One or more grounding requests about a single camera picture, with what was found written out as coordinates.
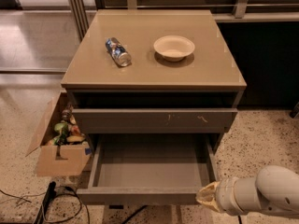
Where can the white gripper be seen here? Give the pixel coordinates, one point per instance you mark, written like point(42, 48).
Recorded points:
point(224, 196)

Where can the grey drawer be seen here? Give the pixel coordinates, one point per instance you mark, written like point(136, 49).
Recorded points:
point(154, 120)
point(150, 169)

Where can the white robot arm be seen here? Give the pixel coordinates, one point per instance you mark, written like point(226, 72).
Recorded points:
point(274, 191)

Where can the grey drawer cabinet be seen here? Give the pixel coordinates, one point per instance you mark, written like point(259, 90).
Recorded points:
point(208, 78)

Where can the grey top drawer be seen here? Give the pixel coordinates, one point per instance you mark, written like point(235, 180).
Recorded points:
point(154, 120)

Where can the cardboard box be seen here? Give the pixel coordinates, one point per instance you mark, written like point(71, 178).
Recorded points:
point(55, 160)

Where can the white paper bowl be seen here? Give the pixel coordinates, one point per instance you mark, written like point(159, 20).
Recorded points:
point(174, 48)

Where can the toy food items in box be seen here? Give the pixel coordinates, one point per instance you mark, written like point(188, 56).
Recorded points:
point(68, 132)

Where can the black power strip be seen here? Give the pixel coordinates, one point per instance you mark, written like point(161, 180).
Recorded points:
point(48, 197)

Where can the blue silver soda can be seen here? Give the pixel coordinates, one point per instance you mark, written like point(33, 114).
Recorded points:
point(117, 52)

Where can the metal railing frame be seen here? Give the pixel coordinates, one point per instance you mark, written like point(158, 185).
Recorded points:
point(224, 11)

